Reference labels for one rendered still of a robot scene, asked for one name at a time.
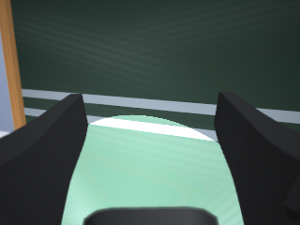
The wooden-framed black board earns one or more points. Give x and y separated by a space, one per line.
149 72

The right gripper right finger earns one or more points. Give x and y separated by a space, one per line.
263 156

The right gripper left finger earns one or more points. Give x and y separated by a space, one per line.
37 162

